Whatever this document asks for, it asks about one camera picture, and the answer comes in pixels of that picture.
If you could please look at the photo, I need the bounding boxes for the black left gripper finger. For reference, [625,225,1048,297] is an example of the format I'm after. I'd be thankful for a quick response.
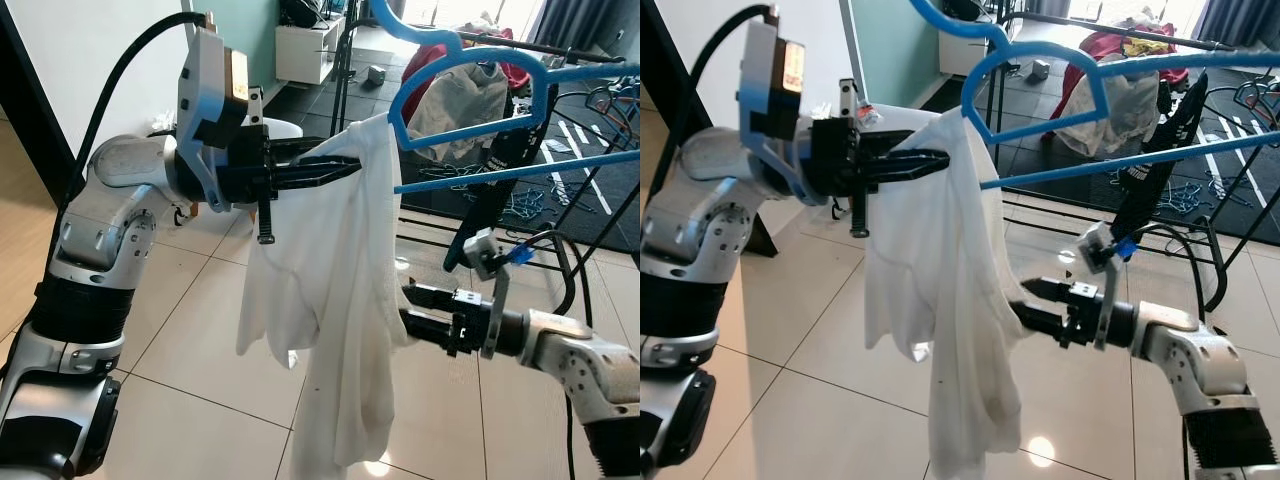
[870,138,952,167]
[272,140,346,166]
[870,163,937,187]
[275,162,363,193]

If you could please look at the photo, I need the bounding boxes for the white garment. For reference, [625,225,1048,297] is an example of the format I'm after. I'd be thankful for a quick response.
[865,105,1026,480]
[237,112,416,480]

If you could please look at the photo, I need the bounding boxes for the blue plastic clothes hanger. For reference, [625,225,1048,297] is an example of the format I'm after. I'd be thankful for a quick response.
[368,0,641,196]
[908,0,1280,191]

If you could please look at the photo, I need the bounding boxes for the black metal clothes rack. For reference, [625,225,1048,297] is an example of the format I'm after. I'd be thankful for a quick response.
[980,0,1280,316]
[330,0,641,323]

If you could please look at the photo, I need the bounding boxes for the white low cabinet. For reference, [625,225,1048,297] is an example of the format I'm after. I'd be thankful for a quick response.
[275,20,346,86]
[938,30,1001,79]

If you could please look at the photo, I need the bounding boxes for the dark floor mat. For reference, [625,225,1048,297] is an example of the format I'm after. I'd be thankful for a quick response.
[920,60,1280,246]

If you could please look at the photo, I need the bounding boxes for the red garment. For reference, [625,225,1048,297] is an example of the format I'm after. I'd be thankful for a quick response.
[425,28,533,96]
[1060,25,1191,96]

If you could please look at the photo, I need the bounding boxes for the dark blue curtain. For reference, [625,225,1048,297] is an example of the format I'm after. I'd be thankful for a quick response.
[1195,0,1280,46]
[535,0,626,49]

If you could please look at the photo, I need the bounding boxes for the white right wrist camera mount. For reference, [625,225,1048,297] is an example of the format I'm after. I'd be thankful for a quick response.
[1078,220,1138,352]
[462,227,532,359]

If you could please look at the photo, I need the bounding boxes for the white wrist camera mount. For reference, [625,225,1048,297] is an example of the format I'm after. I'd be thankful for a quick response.
[462,227,532,359]
[178,12,253,214]
[1078,220,1138,352]
[738,15,811,206]

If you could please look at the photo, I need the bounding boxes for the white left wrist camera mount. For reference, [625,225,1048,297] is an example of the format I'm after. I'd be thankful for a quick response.
[178,12,253,214]
[738,15,811,206]

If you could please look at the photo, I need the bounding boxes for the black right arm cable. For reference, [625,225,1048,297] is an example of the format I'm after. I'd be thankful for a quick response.
[515,229,581,311]
[1125,222,1229,313]

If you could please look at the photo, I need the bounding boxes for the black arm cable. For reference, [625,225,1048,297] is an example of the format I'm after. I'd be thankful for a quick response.
[60,10,211,206]
[672,5,776,191]
[515,229,581,311]
[1125,222,1229,313]

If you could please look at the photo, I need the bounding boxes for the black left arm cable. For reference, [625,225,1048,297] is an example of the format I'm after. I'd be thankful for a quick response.
[60,10,211,206]
[672,5,776,191]

